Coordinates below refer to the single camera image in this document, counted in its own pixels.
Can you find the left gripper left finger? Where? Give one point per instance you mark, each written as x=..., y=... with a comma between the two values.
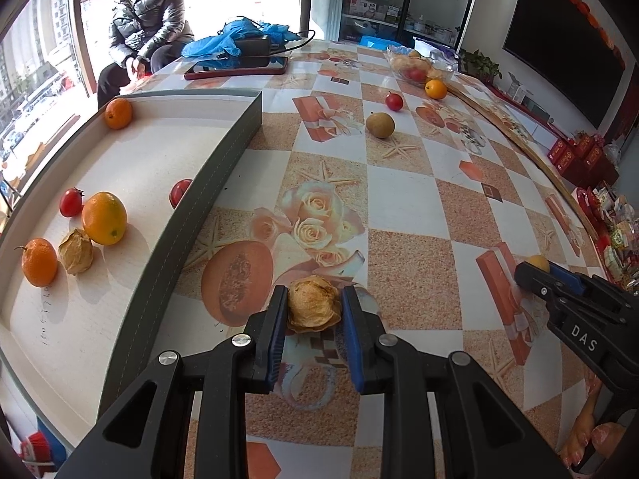
x=144, y=433

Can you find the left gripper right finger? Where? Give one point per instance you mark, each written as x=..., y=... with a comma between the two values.
x=484, y=434

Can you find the small red tomato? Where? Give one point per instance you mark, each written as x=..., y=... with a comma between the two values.
x=394, y=101

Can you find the operator right hand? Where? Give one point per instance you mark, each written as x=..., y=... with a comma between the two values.
x=604, y=438

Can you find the red snack tray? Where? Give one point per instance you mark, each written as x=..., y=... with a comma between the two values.
x=616, y=223

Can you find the white tray with grey rim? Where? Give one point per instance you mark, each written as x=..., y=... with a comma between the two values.
x=95, y=245

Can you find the red gift boxes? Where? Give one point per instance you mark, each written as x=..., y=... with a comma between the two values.
x=582, y=161

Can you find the tangerine with stem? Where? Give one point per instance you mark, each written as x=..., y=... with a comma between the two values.
x=39, y=262

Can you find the large orange in tray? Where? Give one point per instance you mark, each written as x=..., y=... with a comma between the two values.
x=104, y=218

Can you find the cherry tomato in tray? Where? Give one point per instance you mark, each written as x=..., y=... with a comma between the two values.
x=71, y=202

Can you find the red tomato at tray rim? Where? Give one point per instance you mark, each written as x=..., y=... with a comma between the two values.
x=178, y=190

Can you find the large orange by bowl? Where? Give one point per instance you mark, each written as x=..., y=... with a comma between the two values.
x=436, y=89

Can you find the black television screen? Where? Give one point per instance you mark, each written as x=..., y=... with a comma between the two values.
x=564, y=43

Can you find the potted green plant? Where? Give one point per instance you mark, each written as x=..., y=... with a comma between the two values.
x=479, y=66

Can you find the glass fruit bowl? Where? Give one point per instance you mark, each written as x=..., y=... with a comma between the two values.
x=419, y=68

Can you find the small tangerine tray corner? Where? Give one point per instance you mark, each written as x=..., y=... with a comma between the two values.
x=118, y=113

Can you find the blue plastic crate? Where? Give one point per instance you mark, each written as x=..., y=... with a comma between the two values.
x=376, y=43

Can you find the red-cased tablet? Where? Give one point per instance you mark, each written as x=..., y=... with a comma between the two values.
x=237, y=66

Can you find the black power bank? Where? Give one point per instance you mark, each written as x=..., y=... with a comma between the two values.
x=254, y=46

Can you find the blue cloth bag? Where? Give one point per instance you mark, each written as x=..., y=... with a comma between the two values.
x=223, y=44

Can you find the seated person in black jacket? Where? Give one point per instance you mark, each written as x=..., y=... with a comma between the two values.
x=144, y=36

